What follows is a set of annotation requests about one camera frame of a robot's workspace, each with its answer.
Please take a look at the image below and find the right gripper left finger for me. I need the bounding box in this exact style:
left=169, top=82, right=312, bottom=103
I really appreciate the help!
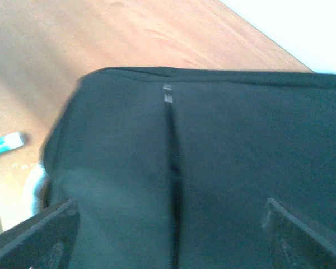
left=0, top=200, right=80, bottom=268

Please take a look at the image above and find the white glue stick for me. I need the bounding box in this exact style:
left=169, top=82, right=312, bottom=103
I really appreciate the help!
left=0, top=132, right=26, bottom=154

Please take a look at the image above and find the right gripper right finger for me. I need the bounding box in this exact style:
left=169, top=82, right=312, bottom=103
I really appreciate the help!
left=262, top=198, right=336, bottom=268

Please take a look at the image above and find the black student backpack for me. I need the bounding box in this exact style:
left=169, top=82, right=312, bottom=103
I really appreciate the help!
left=41, top=68, right=336, bottom=268

